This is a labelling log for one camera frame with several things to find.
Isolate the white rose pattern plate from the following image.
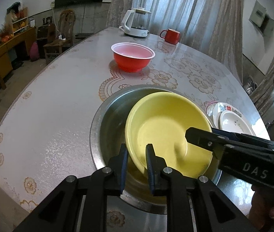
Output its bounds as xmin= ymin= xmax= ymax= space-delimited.
xmin=219 ymin=111 xmax=254 ymax=136

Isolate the large white double-happiness plate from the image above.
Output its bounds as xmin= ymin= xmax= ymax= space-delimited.
xmin=212 ymin=102 xmax=242 ymax=129

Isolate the yellow plastic bowl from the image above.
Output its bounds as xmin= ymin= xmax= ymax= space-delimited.
xmin=125 ymin=92 xmax=213 ymax=178

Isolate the stainless steel bowl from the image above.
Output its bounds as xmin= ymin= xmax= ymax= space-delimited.
xmin=90 ymin=85 xmax=221 ymax=214

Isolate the red plastic bowl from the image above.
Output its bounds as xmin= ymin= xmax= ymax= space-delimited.
xmin=111 ymin=43 xmax=156 ymax=73

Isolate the person's right hand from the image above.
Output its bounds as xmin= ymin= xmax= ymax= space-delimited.
xmin=248 ymin=185 xmax=274 ymax=231

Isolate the pink-rimmed floral plate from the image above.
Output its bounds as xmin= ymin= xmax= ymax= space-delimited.
xmin=205 ymin=101 xmax=218 ymax=117

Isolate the beige right window curtain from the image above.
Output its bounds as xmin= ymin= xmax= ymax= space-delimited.
xmin=250 ymin=58 xmax=274 ymax=116

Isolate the beige window curtain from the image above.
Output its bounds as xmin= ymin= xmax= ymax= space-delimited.
xmin=250 ymin=58 xmax=274 ymax=116
xmin=106 ymin=0 xmax=244 ymax=82

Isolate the red mug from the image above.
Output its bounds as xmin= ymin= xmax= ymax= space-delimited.
xmin=160 ymin=29 xmax=180 ymax=45

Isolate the white glass electric kettle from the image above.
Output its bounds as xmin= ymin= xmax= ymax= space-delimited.
xmin=119 ymin=7 xmax=151 ymax=38

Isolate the wooden desk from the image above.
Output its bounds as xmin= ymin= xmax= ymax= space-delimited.
xmin=0 ymin=27 xmax=36 ymax=90

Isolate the wooden chair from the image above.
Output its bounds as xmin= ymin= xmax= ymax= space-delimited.
xmin=44 ymin=9 xmax=76 ymax=64

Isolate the wooden desktop shelf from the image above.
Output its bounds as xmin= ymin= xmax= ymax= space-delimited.
xmin=5 ymin=7 xmax=29 ymax=36

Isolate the wall electrical panel box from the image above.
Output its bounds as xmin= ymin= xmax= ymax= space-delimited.
xmin=249 ymin=0 xmax=274 ymax=37

